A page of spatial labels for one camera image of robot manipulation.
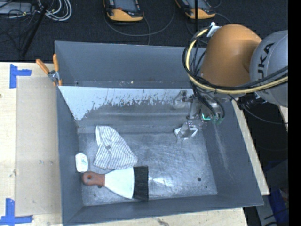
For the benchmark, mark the white striped cloth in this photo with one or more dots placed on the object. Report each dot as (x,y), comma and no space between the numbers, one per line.
(113,149)

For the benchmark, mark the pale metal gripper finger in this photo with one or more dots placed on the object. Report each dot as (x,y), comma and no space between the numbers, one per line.
(194,132)
(181,133)

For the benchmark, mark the grey metal bin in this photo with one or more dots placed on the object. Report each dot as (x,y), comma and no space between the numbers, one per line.
(164,154)

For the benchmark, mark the small white packet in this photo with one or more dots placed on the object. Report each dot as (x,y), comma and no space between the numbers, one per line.
(81,162)

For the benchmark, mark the brown cardboard board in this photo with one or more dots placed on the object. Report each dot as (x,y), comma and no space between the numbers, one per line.
(37,138)

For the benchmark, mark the black cylinder on white bracket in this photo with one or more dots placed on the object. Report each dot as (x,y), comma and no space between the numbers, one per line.
(247,102)

